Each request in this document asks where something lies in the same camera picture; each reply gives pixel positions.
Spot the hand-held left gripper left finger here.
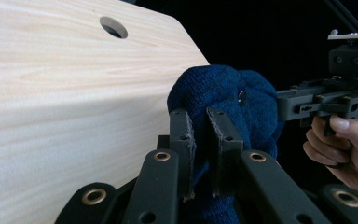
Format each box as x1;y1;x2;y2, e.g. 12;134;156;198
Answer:
157;107;198;201

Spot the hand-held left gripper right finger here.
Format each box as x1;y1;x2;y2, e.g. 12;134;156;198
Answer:
205;106;245;198

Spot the dark blue garment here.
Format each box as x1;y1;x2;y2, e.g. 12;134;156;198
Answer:
166;63;286;224

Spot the black metal post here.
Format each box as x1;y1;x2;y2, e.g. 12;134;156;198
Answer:
322;0;358;33

